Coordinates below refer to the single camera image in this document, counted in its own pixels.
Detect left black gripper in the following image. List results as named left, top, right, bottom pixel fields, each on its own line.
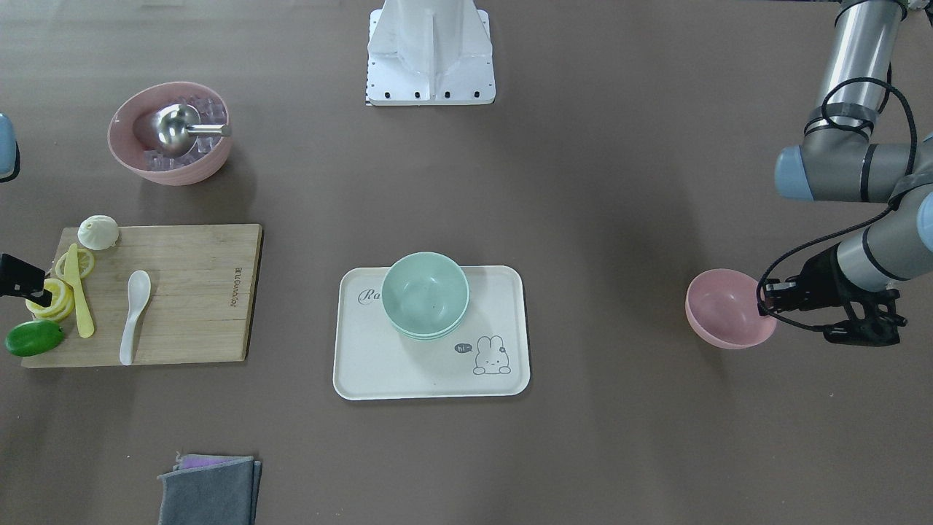
left=757, top=244, right=867, bottom=316

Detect small pink bowl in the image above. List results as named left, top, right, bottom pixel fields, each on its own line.
left=685, top=268, right=777, bottom=350

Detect white ceramic spoon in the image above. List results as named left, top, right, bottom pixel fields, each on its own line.
left=119, top=270, right=152, bottom=366

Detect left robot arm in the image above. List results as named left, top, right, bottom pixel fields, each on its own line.
left=763, top=1, right=931, bottom=312

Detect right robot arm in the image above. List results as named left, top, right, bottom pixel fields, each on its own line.
left=1, top=114, right=52, bottom=307

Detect large pink bowl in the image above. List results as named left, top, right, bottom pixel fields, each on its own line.
left=107, top=81, right=233, bottom=186

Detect top green bowl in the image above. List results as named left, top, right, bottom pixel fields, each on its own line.
left=380, top=252, right=470, bottom=313

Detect lower green bowls stack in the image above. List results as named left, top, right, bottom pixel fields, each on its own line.
left=386, top=310, right=469, bottom=341

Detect upper lemon slice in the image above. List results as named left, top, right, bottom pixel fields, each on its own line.
left=26, top=278, right=74, bottom=322

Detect lemon slice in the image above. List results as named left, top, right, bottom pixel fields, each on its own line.
left=26, top=278, right=74, bottom=322
left=54, top=248, right=95, bottom=280

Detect green lime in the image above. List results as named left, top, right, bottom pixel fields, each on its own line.
left=4, top=319, right=66, bottom=357

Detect lower lemon slice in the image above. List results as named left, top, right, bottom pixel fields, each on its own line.
left=54, top=248, right=95, bottom=280

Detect yellow plastic knife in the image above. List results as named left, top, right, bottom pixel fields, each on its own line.
left=63, top=244, right=95, bottom=338

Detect white steamed bun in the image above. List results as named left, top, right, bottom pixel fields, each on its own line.
left=77, top=214, right=120, bottom=252

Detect bamboo cutting board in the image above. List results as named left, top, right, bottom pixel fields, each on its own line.
left=21, top=224, right=263, bottom=368

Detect metal ice scoop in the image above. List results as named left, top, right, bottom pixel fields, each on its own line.
left=133, top=104, right=231, bottom=158

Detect clear ice cubes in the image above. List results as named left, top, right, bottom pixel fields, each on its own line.
left=144, top=96, right=229, bottom=171

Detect gray folded cloth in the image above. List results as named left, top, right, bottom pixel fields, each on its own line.
left=158, top=454, right=262, bottom=524

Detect cream rabbit tray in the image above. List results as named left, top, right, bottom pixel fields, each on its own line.
left=332, top=265, right=532, bottom=401

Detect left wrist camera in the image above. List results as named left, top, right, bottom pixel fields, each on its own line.
left=821, top=287, right=907, bottom=348

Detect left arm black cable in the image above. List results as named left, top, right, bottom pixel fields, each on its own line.
left=755, top=77, right=919, bottom=333

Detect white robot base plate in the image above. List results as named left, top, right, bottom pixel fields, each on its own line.
left=364, top=1, right=496, bottom=106

